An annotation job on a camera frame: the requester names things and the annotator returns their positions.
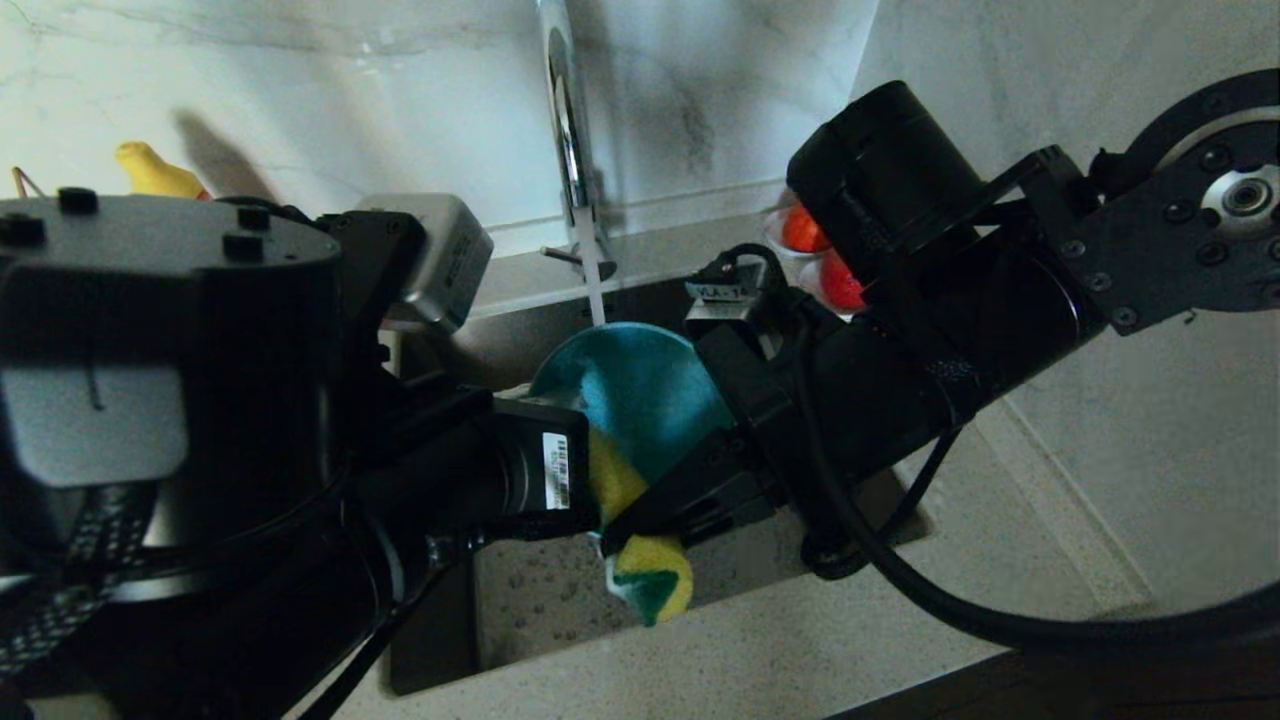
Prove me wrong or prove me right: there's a teal bowl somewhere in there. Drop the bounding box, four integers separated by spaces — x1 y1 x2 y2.
528 322 738 531

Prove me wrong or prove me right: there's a yellow sponge green backing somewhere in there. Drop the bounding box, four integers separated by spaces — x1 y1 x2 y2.
586 428 695 629

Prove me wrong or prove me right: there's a chrome kitchen faucet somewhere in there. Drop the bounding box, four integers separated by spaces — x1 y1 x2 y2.
533 0 618 293

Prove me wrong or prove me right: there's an orange detergent bottle yellow cap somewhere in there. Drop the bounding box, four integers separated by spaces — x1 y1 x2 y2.
114 141 207 200

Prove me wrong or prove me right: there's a stainless steel sink basin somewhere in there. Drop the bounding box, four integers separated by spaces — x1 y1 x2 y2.
388 275 933 697

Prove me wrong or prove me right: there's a red apple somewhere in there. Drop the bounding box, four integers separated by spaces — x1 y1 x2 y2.
820 250 869 312

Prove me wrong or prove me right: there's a red tomato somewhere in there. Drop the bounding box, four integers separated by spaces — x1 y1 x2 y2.
780 205 832 254

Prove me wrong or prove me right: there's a running water stream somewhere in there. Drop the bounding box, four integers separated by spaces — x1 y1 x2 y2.
576 208 612 327

